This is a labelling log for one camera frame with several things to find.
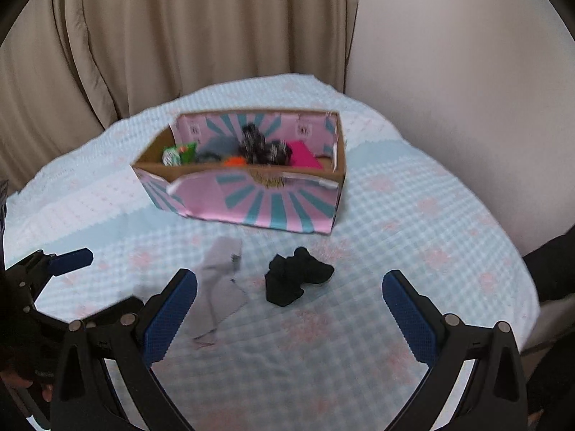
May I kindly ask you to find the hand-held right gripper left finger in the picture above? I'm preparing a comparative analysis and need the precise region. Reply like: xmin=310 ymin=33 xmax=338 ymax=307
xmin=49 ymin=268 xmax=198 ymax=431

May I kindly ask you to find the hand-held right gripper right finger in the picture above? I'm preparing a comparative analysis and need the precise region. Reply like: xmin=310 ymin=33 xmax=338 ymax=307
xmin=382 ymin=269 xmax=528 ymax=431

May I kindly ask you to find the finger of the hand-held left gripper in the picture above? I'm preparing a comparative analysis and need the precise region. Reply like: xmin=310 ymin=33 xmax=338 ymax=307
xmin=0 ymin=247 xmax=95 ymax=312
xmin=33 ymin=295 xmax=145 ymax=329

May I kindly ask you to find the light grey sock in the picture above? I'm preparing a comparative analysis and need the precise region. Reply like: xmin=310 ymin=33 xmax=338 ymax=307
xmin=192 ymin=237 xmax=249 ymax=349

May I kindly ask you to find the black sock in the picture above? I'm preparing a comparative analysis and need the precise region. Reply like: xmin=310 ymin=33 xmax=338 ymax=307
xmin=264 ymin=246 xmax=336 ymax=309

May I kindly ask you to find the pink and teal cardboard box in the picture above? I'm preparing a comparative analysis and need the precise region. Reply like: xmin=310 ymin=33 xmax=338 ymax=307
xmin=131 ymin=108 xmax=346 ymax=237

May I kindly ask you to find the green snack packet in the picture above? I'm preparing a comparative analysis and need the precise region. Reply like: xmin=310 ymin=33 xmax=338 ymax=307
xmin=162 ymin=142 xmax=199 ymax=168

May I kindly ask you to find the blue-grey sock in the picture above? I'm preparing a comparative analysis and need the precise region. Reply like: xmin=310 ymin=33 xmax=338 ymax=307
xmin=195 ymin=136 xmax=240 ymax=163

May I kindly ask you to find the pink zip pouch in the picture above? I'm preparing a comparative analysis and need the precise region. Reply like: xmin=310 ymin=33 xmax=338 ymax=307
xmin=287 ymin=139 xmax=327 ymax=171

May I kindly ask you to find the dark patterned scrunchie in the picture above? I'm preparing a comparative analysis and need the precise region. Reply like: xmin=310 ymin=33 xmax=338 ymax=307
xmin=238 ymin=124 xmax=267 ymax=165

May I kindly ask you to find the person's left hand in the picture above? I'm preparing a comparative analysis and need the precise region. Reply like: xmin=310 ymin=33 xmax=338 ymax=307
xmin=0 ymin=369 xmax=53 ymax=403

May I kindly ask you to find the light blue checked blanket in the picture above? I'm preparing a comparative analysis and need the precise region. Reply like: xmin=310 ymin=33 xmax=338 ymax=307
xmin=0 ymin=73 xmax=542 ymax=431

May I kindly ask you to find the black jacket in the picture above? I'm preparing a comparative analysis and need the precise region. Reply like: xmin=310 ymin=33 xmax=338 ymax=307
xmin=522 ymin=232 xmax=575 ymax=302

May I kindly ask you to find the beige curtain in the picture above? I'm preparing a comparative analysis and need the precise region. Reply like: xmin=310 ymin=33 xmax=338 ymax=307
xmin=0 ymin=0 xmax=361 ymax=193

